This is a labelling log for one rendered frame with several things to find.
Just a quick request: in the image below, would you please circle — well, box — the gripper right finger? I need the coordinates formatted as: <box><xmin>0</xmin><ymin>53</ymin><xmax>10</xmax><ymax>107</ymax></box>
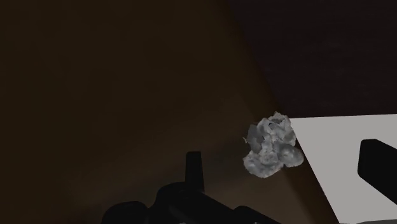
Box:
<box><xmin>357</xmin><ymin>138</ymin><xmax>397</xmax><ymax>206</ymax></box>

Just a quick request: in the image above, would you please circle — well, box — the grey crumpled lump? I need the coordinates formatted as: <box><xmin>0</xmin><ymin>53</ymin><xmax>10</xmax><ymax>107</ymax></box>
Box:
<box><xmin>242</xmin><ymin>111</ymin><xmax>305</xmax><ymax>179</ymax></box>

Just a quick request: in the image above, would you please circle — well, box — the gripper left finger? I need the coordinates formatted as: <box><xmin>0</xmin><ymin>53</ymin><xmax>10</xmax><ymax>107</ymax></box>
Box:
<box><xmin>101</xmin><ymin>151</ymin><xmax>205</xmax><ymax>224</ymax></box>

